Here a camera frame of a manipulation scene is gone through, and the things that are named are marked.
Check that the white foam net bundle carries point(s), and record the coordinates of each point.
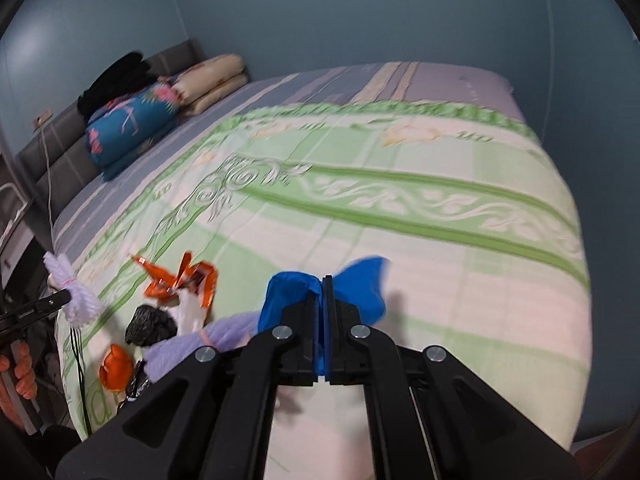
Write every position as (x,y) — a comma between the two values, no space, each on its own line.
(84,306)

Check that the purple foam fruit net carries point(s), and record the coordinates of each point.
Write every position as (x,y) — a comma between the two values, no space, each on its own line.
(223,335)

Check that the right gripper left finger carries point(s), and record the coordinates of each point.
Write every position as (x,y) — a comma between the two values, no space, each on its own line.
(210,417)

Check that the black crumpled plastic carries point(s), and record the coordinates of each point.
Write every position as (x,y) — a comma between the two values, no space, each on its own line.
(150,325)

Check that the grey padded headboard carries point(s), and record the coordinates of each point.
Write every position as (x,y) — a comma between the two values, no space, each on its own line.
(55,165)

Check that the beige folded blanket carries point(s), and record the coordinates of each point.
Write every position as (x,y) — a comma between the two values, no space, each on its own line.
(208,82)

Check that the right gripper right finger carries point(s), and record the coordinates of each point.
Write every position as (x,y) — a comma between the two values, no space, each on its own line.
(430,416)

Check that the left hand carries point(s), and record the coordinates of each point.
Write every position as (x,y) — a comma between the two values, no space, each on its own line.
(26,385)

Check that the orange peel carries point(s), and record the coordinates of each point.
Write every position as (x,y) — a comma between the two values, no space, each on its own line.
(116,369)

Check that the blue flamingo folded blanket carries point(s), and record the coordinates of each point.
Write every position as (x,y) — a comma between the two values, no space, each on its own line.
(120,132)

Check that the blue striped bed sheet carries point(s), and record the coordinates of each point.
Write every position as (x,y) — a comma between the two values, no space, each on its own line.
(96,201)

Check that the orange foil wrapper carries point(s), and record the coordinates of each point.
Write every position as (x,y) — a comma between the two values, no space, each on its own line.
(199,278)

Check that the green floral quilt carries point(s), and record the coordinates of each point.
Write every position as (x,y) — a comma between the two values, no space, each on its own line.
(442,223)

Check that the wall power socket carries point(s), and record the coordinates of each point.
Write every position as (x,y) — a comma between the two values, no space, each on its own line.
(41,120)

